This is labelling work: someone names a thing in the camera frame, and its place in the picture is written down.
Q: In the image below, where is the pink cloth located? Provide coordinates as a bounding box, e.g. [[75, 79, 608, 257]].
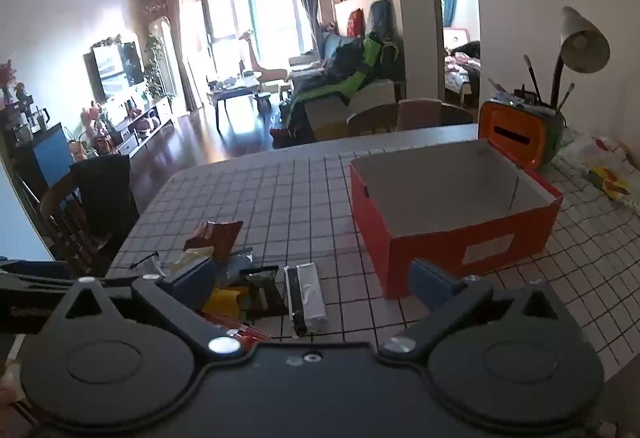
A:
[[399, 99, 443, 132]]

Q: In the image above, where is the grey desk lamp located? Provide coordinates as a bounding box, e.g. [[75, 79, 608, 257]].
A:
[[550, 6, 612, 110]]

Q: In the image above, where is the brown red snack packet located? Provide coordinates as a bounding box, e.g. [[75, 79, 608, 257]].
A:
[[184, 221, 244, 264]]

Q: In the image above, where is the orange green tissue box organizer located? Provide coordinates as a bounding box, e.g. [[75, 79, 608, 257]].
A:
[[477, 91, 568, 169]]

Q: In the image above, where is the wooden dining chair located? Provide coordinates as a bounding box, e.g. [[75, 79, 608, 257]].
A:
[[346, 101, 475, 137]]

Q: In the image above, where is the white colourful spotted bag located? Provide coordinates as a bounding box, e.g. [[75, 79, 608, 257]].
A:
[[565, 135, 640, 215]]

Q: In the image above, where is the dark wooden chair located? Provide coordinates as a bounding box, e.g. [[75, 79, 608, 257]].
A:
[[39, 155, 142, 276]]

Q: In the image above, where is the brown curtain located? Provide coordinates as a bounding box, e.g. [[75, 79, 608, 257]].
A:
[[165, 0, 202, 112]]

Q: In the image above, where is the dark cushion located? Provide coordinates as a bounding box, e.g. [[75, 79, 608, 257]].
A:
[[369, 0, 394, 40]]

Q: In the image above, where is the tan giraffe figure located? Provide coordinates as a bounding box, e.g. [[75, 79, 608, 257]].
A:
[[238, 31, 292, 82]]

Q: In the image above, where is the dark coffee table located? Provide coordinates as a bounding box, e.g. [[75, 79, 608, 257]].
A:
[[206, 76, 264, 132]]

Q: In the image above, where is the red cushion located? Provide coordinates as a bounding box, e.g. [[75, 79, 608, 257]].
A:
[[347, 8, 366, 38]]

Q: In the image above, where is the television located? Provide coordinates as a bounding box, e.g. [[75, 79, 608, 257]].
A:
[[90, 41, 146, 102]]

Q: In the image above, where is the dark handled brush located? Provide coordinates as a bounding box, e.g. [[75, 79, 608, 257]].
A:
[[523, 54, 544, 104]]

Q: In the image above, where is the black snack packet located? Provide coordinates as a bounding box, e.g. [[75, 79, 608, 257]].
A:
[[239, 265, 281, 320]]

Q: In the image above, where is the pale yellow snack packet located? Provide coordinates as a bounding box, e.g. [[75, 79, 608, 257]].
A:
[[170, 245, 216, 271]]

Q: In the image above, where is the silver black long packet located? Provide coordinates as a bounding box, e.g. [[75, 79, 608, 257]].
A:
[[283, 261, 329, 338]]

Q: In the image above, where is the black cloth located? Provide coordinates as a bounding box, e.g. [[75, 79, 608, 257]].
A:
[[74, 155, 135, 239]]

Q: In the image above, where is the grey curtain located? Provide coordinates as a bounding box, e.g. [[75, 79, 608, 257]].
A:
[[289, 0, 324, 58]]

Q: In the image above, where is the blue cabinet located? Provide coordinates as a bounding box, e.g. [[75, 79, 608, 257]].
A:
[[14, 122, 77, 190]]

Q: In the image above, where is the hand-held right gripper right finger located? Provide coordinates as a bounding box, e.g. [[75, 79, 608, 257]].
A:
[[377, 258, 587, 363]]

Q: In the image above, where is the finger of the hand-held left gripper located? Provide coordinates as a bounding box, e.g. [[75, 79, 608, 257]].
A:
[[97, 275, 137, 319]]

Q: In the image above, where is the light handled brush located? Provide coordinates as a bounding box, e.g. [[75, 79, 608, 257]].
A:
[[556, 83, 576, 113]]

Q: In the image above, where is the white television cabinet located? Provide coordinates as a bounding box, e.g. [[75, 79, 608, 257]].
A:
[[107, 97, 177, 158]]

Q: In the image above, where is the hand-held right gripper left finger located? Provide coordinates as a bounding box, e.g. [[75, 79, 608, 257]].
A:
[[42, 258, 242, 361]]

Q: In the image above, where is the bed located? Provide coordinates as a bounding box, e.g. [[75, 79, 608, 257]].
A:
[[444, 41, 482, 108]]

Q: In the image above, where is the small silver packet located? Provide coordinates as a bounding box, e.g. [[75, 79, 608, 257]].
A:
[[131, 252, 166, 280]]

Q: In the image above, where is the sofa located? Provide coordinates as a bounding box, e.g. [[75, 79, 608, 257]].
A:
[[287, 31, 407, 142]]

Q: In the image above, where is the green black jacket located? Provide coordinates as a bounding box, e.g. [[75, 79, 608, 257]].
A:
[[289, 34, 401, 137]]

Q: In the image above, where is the grey blue snack packet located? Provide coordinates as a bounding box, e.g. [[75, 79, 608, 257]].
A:
[[219, 248, 257, 290]]

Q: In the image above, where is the red cardboard box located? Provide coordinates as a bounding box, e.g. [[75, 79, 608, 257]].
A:
[[349, 138, 564, 300]]

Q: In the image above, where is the green house plant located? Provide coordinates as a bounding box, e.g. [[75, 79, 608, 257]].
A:
[[143, 33, 177, 100]]

